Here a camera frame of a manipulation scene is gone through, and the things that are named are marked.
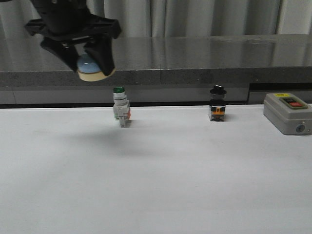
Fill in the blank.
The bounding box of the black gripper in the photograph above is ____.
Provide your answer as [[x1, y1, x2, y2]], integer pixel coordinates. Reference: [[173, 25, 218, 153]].
[[25, 0, 121, 76]]

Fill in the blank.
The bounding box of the light blue call bell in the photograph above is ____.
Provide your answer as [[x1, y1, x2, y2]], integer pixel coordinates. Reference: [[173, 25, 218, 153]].
[[77, 53, 115, 82]]

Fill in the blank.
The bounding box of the grey curtain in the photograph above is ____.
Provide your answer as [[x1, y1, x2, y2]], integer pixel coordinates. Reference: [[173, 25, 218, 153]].
[[0, 0, 312, 39]]

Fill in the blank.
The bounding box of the grey stone counter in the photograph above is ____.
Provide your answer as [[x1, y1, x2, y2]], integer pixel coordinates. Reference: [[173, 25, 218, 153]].
[[0, 35, 312, 108]]

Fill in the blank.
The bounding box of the green push button switch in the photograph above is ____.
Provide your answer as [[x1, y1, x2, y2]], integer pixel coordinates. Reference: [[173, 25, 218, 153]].
[[113, 86, 131, 127]]

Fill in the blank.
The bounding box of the black rotary selector switch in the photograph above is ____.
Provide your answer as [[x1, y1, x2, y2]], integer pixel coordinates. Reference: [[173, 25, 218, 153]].
[[209, 85, 227, 121]]

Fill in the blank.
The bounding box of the grey power switch box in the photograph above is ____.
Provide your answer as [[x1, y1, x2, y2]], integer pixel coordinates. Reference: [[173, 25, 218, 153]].
[[263, 93, 312, 135]]

